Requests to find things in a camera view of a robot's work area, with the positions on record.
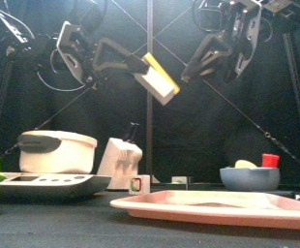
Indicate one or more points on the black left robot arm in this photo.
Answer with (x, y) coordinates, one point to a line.
(23, 48)

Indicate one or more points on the pale yellow toy food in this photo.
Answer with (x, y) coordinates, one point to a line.
(244, 164)

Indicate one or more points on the white toy rice block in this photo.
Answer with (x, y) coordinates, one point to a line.
(156, 85)

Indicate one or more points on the upright metal frame post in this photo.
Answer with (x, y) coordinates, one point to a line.
(150, 139)

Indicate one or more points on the red toy food piece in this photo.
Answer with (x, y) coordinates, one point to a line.
(271, 160)

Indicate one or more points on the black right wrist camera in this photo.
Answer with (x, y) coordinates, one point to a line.
(211, 16)

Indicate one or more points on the grey white toy scale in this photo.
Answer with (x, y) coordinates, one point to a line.
(50, 186)

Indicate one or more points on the blue-grey bowl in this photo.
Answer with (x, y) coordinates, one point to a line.
(250, 179)

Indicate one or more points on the pink plastic tray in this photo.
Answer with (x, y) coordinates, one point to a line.
(208, 211)

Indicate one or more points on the small white frame bracket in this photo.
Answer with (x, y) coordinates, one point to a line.
(179, 179)

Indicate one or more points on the small white printed cube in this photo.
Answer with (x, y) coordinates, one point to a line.
(142, 185)

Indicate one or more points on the white toy knife block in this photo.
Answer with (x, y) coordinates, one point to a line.
(118, 161)

